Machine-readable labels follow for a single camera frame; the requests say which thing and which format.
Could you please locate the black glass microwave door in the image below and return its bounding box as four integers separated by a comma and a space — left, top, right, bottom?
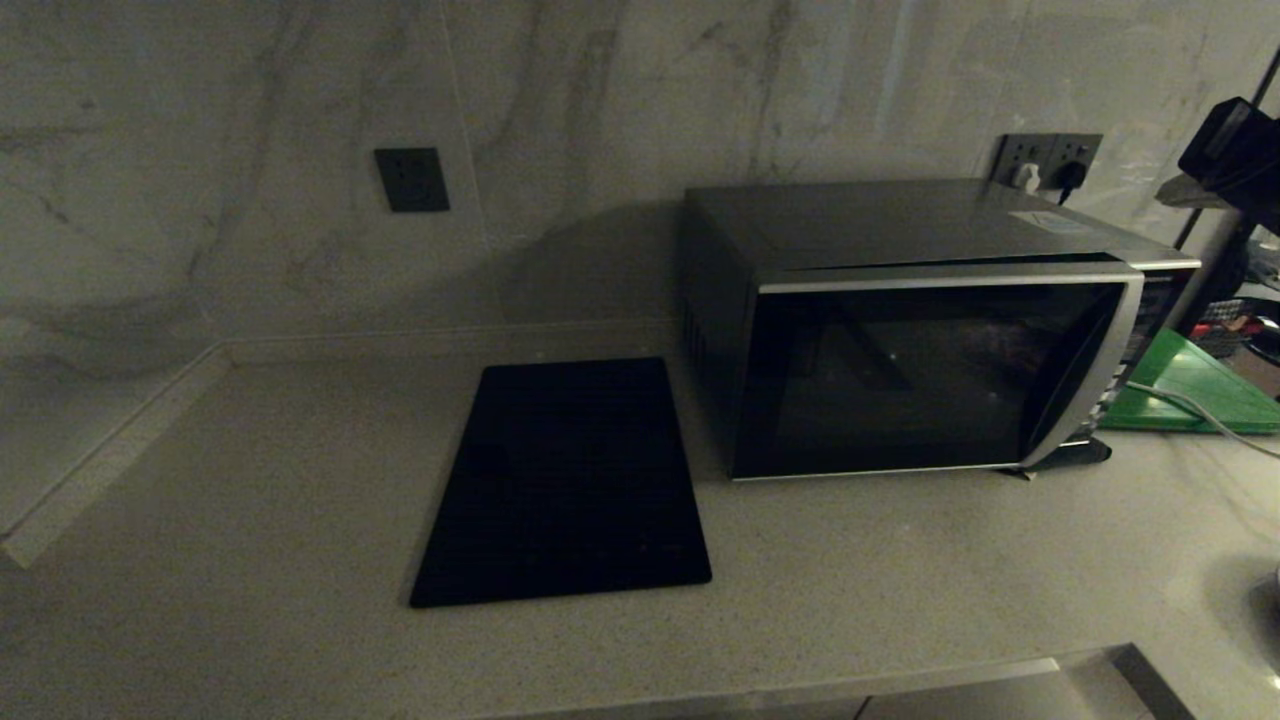
733, 262, 1146, 481

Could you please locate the silver black microwave oven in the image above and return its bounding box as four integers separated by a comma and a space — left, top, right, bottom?
682, 178, 1204, 483

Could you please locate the green cutting board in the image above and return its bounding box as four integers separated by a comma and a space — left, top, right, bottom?
1098, 328, 1280, 435

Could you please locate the black induction cooktop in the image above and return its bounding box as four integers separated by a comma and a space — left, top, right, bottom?
409, 357, 714, 609

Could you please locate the black shelf post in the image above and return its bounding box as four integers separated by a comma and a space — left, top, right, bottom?
1180, 215, 1271, 333

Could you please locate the black wire basket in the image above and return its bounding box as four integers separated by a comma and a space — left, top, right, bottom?
1195, 298, 1280, 361

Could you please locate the dark double wall socket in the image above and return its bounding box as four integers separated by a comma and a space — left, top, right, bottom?
995, 133, 1104, 191

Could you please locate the white power cable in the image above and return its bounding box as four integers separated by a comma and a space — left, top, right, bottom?
1125, 380, 1280, 461

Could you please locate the dark single wall socket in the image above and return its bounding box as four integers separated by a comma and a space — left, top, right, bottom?
374, 147, 451, 213

